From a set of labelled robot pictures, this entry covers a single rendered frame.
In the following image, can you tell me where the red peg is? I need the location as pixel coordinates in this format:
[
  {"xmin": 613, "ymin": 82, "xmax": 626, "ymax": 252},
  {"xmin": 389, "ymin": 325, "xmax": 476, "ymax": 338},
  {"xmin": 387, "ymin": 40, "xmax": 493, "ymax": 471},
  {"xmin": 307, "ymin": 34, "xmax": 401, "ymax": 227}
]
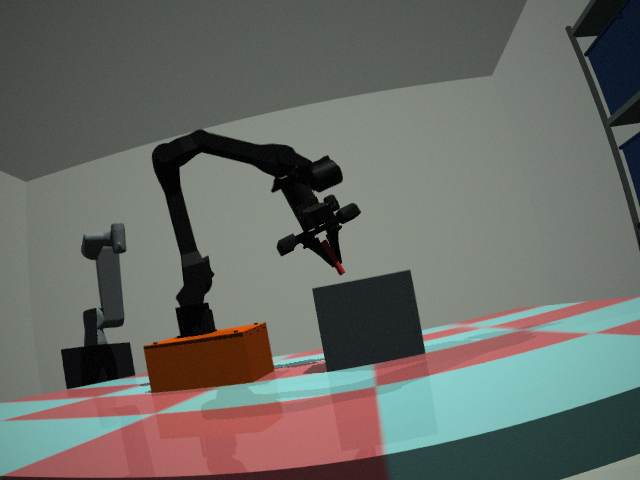
[{"xmin": 321, "ymin": 240, "xmax": 345, "ymax": 275}]

